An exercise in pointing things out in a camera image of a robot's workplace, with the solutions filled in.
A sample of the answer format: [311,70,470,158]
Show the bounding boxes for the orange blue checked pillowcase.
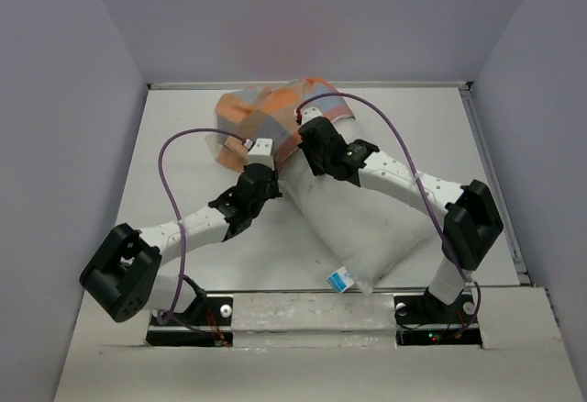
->
[206,77,354,173]

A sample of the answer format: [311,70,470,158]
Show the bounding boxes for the white pillow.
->
[277,115,435,297]

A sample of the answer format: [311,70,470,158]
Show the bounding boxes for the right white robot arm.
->
[297,115,504,321]

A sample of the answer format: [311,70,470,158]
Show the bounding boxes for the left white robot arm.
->
[79,163,281,324]

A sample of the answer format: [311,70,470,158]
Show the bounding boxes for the white pillow label tag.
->
[327,266,355,294]

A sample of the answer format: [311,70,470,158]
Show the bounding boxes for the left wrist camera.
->
[245,138,274,170]

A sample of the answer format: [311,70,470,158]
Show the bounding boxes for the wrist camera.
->
[294,102,332,125]
[245,138,274,170]

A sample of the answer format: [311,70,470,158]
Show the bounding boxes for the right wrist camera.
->
[294,102,332,125]

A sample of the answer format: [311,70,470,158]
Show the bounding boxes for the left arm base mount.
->
[145,277,234,348]

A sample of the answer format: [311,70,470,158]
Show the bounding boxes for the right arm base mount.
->
[393,285,482,347]

